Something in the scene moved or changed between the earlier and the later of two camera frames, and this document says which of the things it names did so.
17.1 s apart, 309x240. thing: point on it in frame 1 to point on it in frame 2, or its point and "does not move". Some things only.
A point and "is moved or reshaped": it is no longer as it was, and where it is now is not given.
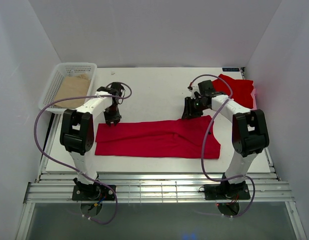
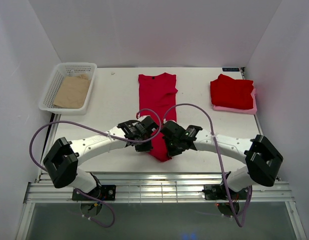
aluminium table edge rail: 178,188 does not move
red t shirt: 182,138 is moved or reshaped
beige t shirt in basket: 72,86 does not move
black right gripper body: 194,106 to 172,148
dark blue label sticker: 230,69 does not move
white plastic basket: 69,80 does not move
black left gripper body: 111,114 to 143,146
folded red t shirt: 242,90 does not move
